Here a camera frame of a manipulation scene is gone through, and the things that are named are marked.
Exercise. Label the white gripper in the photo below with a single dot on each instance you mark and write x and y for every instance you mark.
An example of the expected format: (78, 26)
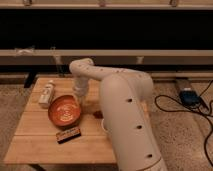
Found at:
(80, 88)

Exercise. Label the orange ceramic bowl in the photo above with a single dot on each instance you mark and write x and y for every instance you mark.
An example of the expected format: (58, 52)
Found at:
(64, 111)

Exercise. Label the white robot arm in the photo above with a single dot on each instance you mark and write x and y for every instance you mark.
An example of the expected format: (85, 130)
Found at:
(120, 95)

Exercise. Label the white plastic bottle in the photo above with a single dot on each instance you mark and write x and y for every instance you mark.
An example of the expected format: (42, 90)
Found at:
(47, 94)

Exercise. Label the small orange black box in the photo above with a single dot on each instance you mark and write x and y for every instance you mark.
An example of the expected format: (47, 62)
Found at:
(68, 134)

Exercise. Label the wooden table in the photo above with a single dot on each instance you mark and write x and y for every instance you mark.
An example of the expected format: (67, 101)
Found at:
(34, 141)

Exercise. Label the blue power adapter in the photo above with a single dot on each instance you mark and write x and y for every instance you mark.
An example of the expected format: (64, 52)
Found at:
(189, 97)

